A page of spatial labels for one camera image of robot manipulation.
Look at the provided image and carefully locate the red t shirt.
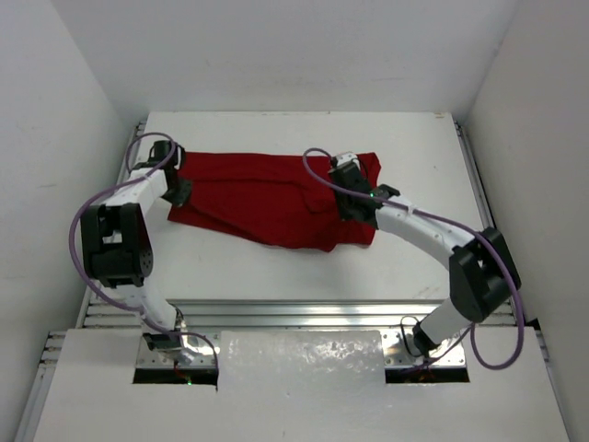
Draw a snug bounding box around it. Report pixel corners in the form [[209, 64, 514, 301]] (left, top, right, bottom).
[[167, 152, 375, 252]]

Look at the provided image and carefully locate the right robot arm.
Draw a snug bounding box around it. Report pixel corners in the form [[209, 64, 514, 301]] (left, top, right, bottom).
[[329, 153, 521, 357]]

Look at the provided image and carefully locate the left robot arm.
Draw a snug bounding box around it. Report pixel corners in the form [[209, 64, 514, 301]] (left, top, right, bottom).
[[73, 138, 191, 357]]

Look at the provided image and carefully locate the white foam cover panel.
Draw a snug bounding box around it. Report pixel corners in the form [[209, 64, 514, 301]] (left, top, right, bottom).
[[35, 330, 567, 441]]

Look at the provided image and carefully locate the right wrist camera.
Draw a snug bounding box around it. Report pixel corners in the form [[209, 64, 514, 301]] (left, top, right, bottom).
[[330, 152, 361, 169]]

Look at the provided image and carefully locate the aluminium frame rail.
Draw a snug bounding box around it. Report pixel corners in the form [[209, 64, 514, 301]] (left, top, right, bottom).
[[75, 119, 549, 329]]

